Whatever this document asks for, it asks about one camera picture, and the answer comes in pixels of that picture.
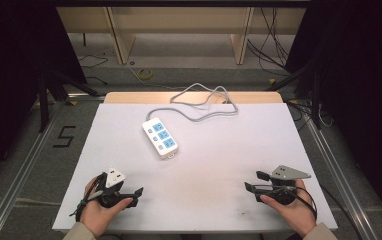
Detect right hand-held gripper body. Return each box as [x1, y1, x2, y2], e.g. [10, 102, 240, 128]
[261, 164, 312, 206]

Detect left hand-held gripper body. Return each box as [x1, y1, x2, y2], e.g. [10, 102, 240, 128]
[94, 166, 137, 209]

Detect person's left hand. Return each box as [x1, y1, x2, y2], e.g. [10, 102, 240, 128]
[79, 176, 134, 239]

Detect person's right hand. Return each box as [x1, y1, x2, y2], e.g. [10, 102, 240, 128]
[259, 179, 318, 238]

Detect white power strip blue sockets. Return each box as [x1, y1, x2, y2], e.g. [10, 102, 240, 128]
[141, 116, 180, 160]

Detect black metal stand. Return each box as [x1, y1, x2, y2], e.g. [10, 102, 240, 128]
[264, 62, 324, 130]
[36, 69, 102, 134]

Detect yellow tape roll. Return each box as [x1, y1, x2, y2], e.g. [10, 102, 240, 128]
[136, 67, 154, 81]

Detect light wooden shelf unit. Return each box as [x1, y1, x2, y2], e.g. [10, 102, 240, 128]
[56, 6, 307, 66]

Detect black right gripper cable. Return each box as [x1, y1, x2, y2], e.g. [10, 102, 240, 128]
[290, 185, 319, 222]

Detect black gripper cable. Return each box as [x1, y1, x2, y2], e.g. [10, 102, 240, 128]
[290, 185, 319, 222]
[69, 172, 107, 223]

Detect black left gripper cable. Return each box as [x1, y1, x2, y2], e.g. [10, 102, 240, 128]
[69, 172, 107, 223]

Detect aluminium floor rail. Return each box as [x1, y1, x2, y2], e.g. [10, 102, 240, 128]
[302, 114, 382, 240]
[0, 95, 67, 240]

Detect grey power strip cable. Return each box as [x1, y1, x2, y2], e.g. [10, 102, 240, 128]
[145, 82, 239, 123]

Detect white floor cable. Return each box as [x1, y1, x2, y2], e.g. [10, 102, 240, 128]
[125, 63, 188, 92]

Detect thin black floor cable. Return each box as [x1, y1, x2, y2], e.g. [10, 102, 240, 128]
[77, 54, 110, 86]

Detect bundle of black floor cables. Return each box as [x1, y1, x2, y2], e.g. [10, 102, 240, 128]
[246, 6, 291, 77]

